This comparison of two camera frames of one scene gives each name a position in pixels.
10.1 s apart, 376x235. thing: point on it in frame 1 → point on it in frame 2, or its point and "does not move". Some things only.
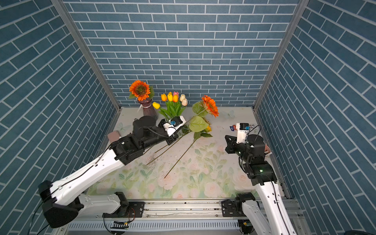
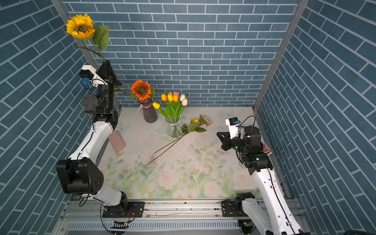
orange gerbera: x=141 y=90 does not move
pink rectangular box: x=113 y=136 does not move
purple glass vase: x=148 y=110 does not move
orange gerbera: x=198 y=123 → x=119 y=90
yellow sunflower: x=196 y=136 → x=82 y=26
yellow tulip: x=157 y=105 does not move
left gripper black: x=171 y=138 → x=105 y=66
